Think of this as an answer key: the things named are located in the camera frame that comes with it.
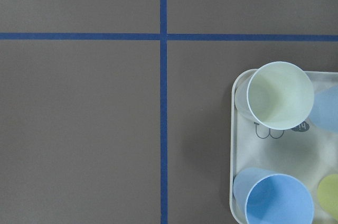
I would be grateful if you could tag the light blue plastic cup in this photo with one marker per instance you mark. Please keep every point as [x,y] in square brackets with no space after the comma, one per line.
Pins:
[265,196]

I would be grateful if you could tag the cream plastic tray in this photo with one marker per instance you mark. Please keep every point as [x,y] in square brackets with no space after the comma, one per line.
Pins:
[306,152]

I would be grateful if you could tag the cream white plastic cup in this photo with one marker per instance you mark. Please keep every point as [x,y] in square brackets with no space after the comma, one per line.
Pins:
[278,95]

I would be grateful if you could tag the yellow plastic cup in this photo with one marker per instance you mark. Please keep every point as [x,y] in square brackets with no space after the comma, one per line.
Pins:
[327,194]

